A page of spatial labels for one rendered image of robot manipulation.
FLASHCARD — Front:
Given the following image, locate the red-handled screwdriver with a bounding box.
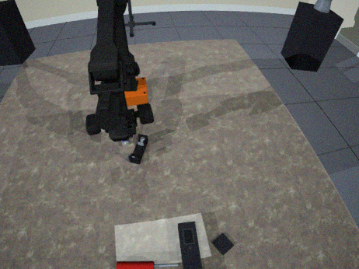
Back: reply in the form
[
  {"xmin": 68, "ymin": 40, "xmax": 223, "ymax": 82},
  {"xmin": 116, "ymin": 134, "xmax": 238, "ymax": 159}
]
[{"xmin": 116, "ymin": 261, "xmax": 178, "ymax": 269}]

